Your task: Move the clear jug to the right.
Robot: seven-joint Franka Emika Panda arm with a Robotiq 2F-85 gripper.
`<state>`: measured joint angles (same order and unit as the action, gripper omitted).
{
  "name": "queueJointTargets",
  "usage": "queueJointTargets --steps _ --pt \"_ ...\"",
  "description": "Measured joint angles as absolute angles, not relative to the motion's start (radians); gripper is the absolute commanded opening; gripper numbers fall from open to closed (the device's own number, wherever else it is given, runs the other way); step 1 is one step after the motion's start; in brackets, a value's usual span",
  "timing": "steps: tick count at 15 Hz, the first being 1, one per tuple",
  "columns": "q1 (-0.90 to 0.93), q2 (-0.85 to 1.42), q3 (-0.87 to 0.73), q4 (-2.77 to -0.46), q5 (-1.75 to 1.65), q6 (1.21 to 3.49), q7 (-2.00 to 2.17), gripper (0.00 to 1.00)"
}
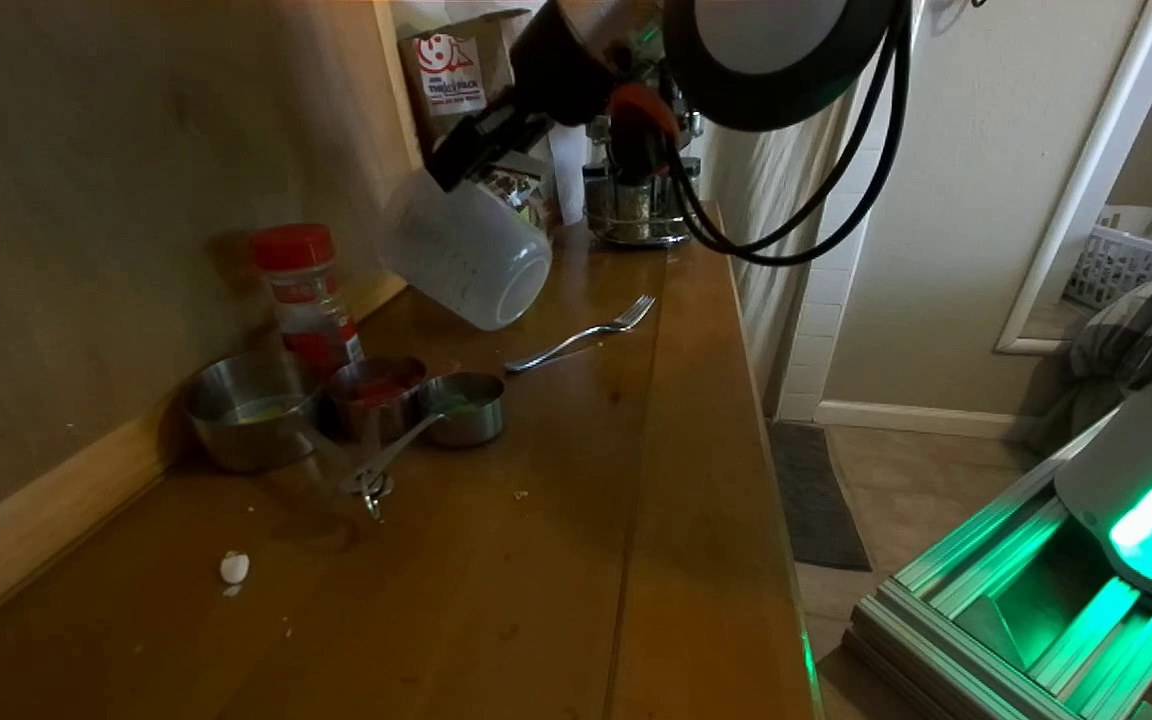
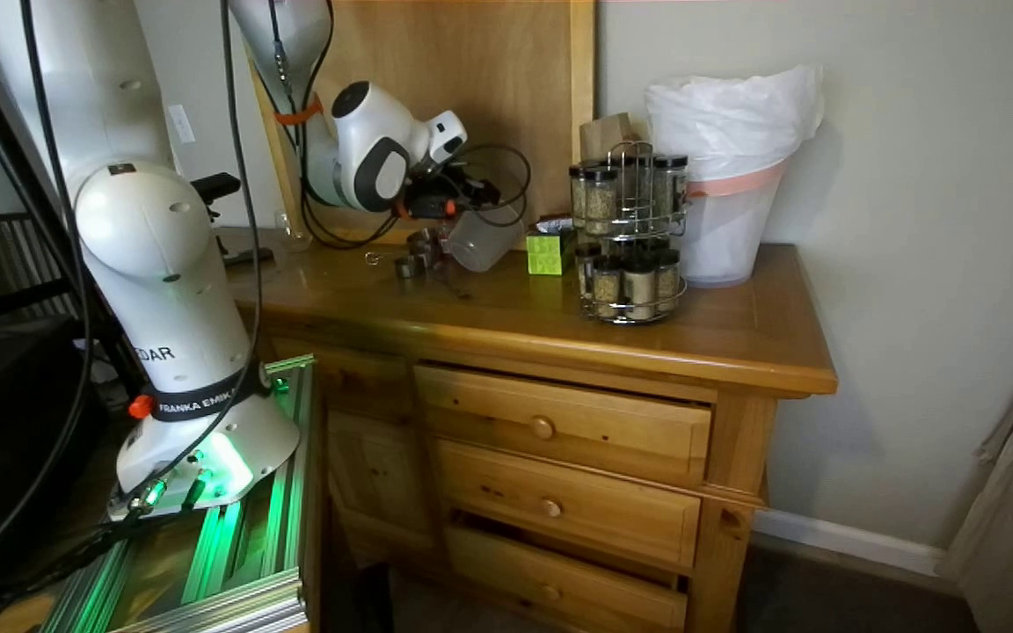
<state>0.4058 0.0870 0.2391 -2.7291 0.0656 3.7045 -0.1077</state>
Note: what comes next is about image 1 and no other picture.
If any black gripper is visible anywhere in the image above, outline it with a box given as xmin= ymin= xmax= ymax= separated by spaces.
xmin=428 ymin=0 xmax=617 ymax=193

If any clear plastic measuring jug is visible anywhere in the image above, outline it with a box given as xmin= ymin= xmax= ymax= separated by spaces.
xmin=378 ymin=171 xmax=551 ymax=331

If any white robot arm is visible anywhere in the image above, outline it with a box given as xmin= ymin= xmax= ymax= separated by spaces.
xmin=428 ymin=0 xmax=908 ymax=193

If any red white food bag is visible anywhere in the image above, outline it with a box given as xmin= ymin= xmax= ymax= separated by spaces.
xmin=399 ymin=8 xmax=525 ymax=157

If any silver fork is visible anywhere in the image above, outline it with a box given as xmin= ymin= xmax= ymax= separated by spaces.
xmin=503 ymin=295 xmax=654 ymax=378

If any red lid spice shaker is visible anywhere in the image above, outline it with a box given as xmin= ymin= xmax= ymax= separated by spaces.
xmin=248 ymin=224 xmax=362 ymax=378

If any small steel measuring cup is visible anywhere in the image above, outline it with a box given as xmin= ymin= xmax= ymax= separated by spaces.
xmin=362 ymin=374 xmax=503 ymax=502

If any medium steel measuring cup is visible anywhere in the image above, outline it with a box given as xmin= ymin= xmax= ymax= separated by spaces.
xmin=327 ymin=357 xmax=428 ymax=452

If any wooden backboard panel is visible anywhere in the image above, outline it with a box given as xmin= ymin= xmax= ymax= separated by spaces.
xmin=0 ymin=0 xmax=419 ymax=605

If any wooden dresser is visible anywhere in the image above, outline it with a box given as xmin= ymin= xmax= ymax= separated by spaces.
xmin=0 ymin=241 xmax=819 ymax=720

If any dark floor mat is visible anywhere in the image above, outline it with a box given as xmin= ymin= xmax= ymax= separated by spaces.
xmin=769 ymin=423 xmax=866 ymax=573

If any white crumb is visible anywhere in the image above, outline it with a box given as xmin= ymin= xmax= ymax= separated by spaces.
xmin=215 ymin=554 xmax=251 ymax=595

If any white laundry basket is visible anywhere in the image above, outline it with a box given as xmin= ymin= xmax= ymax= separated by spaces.
xmin=1062 ymin=203 xmax=1152 ymax=310

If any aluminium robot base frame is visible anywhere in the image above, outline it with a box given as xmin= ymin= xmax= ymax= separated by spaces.
xmin=852 ymin=398 xmax=1152 ymax=720

